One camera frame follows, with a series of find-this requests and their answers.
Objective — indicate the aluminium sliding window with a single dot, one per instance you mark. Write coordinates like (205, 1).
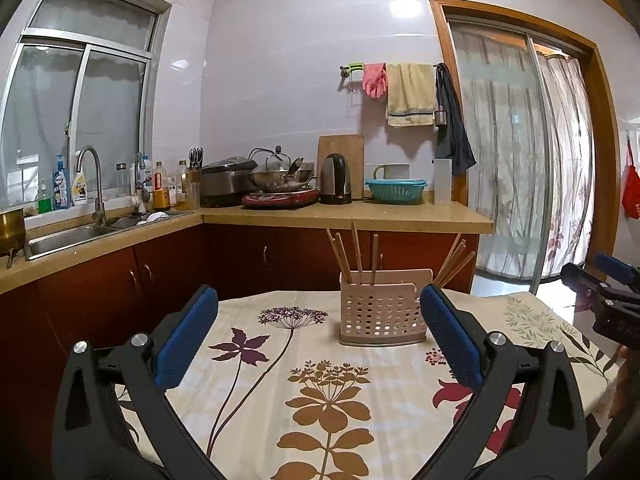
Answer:
(45, 110)

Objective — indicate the slim white bottle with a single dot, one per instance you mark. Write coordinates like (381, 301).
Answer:
(147, 172)

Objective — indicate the drinking glass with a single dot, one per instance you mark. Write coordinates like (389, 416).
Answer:
(193, 195)

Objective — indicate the sliding glass door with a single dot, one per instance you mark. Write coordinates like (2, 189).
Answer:
(490, 67)

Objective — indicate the amber oil bottle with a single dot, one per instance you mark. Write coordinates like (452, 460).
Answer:
(161, 192)

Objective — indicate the wooden cutting board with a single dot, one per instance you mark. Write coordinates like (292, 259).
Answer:
(355, 152)

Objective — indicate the floral printed tablecloth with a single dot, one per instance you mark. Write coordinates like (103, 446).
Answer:
(400, 410)

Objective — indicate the pink rubber gloves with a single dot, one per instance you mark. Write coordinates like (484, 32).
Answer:
(375, 80)

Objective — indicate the dark hanging cloth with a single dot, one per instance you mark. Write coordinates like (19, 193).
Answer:
(457, 135)

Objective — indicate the wall towel rail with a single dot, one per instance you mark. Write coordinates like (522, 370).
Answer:
(347, 69)

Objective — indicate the beige hanging towel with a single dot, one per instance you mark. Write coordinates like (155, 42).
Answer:
(410, 95)

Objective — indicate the clear glass jar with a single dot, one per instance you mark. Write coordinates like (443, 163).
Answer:
(121, 180)

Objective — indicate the brass pot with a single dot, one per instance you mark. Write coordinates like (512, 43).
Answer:
(12, 230)

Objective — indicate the bunch of wooden chopsticks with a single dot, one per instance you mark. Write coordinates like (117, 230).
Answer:
(374, 260)

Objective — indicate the small hanging metal cup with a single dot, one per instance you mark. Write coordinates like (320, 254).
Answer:
(440, 116)

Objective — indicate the pale green measuring cup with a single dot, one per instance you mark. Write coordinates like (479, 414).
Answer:
(395, 171)

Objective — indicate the stainless steel sink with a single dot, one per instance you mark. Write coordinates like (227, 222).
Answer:
(65, 237)

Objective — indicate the steel wok with lid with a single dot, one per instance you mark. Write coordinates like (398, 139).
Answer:
(280, 177)

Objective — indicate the green liquid bottle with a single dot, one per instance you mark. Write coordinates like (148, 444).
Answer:
(44, 202)

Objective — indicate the silver rice cooker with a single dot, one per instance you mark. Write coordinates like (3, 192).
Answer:
(225, 182)

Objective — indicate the knife block with scissors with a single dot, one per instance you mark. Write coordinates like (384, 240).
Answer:
(195, 170)

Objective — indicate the translucent plastic container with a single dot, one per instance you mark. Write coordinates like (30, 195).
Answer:
(443, 182)

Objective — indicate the black steel electric kettle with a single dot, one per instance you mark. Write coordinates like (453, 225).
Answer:
(336, 180)

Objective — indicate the white dishes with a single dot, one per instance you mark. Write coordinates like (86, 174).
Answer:
(152, 217)

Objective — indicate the clear seasoning bottle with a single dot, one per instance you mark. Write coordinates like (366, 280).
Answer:
(183, 180)

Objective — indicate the wooden door frame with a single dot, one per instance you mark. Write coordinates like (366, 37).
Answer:
(602, 160)

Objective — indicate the sheer patterned curtain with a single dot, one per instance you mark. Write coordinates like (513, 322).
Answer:
(570, 160)

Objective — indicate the small water tap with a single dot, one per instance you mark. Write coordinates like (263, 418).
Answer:
(139, 170)

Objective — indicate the blue dish soap bottle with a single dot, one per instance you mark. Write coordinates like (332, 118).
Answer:
(61, 187)

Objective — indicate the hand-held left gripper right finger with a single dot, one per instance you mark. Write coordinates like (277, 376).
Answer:
(450, 340)

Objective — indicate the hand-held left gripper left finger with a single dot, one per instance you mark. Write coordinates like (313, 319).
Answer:
(182, 345)

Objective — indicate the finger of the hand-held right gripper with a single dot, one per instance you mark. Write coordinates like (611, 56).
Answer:
(617, 267)
(580, 282)

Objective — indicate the beige perforated utensil holder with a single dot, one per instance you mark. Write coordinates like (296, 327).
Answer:
(380, 315)

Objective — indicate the red hanging bag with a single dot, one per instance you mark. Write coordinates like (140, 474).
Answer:
(631, 195)

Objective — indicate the white cleaner bottle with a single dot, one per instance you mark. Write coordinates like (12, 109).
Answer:
(80, 187)

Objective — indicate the curved steel kitchen faucet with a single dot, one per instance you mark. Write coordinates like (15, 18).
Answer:
(99, 195)

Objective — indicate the person's right hand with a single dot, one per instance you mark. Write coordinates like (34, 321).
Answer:
(620, 375)

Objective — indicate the red induction cooker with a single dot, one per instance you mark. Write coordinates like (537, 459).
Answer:
(280, 199)

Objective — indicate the teal plastic colander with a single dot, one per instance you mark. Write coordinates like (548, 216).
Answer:
(395, 192)

